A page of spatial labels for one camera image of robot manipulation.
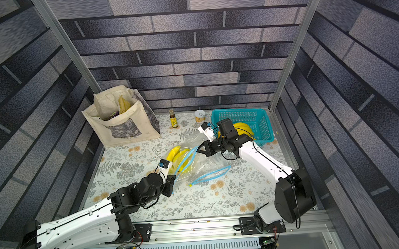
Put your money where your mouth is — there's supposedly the banana bunch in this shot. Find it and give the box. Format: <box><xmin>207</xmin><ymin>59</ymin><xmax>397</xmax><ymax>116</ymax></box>
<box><xmin>233</xmin><ymin>122</ymin><xmax>254</xmax><ymax>138</ymax></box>
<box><xmin>166</xmin><ymin>146</ymin><xmax>190</xmax><ymax>175</ymax></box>

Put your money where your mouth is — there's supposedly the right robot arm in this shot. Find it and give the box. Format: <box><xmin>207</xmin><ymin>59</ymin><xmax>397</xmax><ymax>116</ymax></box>
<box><xmin>197</xmin><ymin>118</ymin><xmax>317</xmax><ymax>232</ymax></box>

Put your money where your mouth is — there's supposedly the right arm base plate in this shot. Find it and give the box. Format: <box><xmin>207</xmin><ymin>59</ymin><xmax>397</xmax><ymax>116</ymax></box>
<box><xmin>238</xmin><ymin>217</ymin><xmax>287</xmax><ymax>236</ymax></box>

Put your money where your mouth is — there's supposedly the yellow item in tote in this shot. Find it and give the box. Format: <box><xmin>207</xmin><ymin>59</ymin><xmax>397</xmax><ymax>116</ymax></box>
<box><xmin>118</xmin><ymin>96</ymin><xmax>132</xmax><ymax>115</ymax></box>

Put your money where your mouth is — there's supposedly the right circuit board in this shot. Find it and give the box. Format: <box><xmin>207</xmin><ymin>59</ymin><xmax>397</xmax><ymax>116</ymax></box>
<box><xmin>259</xmin><ymin>237</ymin><xmax>277</xmax><ymax>249</ymax></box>

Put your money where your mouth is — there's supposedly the small brown sauce bottle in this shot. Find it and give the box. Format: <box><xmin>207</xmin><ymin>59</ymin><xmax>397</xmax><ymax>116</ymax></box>
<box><xmin>169</xmin><ymin>109</ymin><xmax>179</xmax><ymax>128</ymax></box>

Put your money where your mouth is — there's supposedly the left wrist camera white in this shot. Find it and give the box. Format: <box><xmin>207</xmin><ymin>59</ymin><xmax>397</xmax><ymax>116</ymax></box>
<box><xmin>156</xmin><ymin>159</ymin><xmax>172</xmax><ymax>178</ymax></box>

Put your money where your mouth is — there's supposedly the clear zip-top bag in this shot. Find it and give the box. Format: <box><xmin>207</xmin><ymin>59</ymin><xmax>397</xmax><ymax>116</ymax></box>
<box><xmin>188</xmin><ymin>159</ymin><xmax>232</xmax><ymax>187</ymax></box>
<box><xmin>155</xmin><ymin>133</ymin><xmax>222</xmax><ymax>185</ymax></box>

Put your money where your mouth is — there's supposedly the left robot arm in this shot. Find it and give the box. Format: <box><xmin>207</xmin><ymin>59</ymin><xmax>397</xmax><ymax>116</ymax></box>
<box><xmin>21</xmin><ymin>172</ymin><xmax>176</xmax><ymax>249</ymax></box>

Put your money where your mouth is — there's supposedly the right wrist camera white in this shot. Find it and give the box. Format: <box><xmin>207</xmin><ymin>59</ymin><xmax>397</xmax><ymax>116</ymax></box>
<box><xmin>198</xmin><ymin>122</ymin><xmax>216</xmax><ymax>142</ymax></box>

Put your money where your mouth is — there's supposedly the teal plastic basket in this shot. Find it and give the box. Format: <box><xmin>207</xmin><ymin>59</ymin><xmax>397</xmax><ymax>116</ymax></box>
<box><xmin>211</xmin><ymin>109</ymin><xmax>275</xmax><ymax>147</ymax></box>

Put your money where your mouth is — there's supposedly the beige canvas tote bag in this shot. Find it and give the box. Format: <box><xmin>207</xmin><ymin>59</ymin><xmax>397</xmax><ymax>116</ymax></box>
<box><xmin>82</xmin><ymin>85</ymin><xmax>161</xmax><ymax>148</ymax></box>

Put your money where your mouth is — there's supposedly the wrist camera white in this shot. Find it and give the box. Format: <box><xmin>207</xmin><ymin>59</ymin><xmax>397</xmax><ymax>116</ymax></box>
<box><xmin>156</xmin><ymin>159</ymin><xmax>172</xmax><ymax>178</ymax></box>
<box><xmin>198</xmin><ymin>122</ymin><xmax>216</xmax><ymax>142</ymax></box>

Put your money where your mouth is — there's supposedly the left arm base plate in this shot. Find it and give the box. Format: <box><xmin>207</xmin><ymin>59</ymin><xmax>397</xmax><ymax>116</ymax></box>
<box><xmin>105</xmin><ymin>223</ymin><xmax>153</xmax><ymax>244</ymax></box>

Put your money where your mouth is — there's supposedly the small yellow tin can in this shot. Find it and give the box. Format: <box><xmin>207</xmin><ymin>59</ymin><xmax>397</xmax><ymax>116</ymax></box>
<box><xmin>194</xmin><ymin>109</ymin><xmax>206</xmax><ymax>123</ymax></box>

